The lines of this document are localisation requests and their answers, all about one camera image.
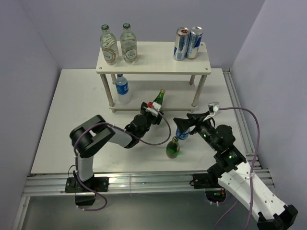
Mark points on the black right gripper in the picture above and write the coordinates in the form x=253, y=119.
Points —
x=196, y=119

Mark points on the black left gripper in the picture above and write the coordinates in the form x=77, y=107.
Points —
x=157, y=120

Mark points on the Pocari Sweat plastic bottle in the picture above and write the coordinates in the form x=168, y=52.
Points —
x=182, y=135
x=122, y=87

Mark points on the green glass Perrier bottle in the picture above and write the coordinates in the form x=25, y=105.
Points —
x=160, y=97
x=173, y=148

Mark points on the clear Chang soda water bottle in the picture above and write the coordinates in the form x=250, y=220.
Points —
x=109, y=45
x=128, y=44

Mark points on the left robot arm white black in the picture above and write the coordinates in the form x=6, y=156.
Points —
x=88, y=138

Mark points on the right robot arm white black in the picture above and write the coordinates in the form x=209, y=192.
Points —
x=233, y=172

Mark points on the white two-tier wooden shelf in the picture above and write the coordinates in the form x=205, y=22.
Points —
x=156, y=69

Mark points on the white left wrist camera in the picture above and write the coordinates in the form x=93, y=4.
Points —
x=154, y=108

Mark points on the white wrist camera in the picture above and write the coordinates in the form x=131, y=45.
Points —
x=154, y=108
x=214, y=109

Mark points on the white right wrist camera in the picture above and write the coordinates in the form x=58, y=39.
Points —
x=214, y=109

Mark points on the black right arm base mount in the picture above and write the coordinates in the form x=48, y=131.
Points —
x=213, y=191

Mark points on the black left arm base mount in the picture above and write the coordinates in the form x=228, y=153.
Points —
x=97, y=184

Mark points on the aluminium extrusion frame rail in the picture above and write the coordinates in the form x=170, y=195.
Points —
x=49, y=175

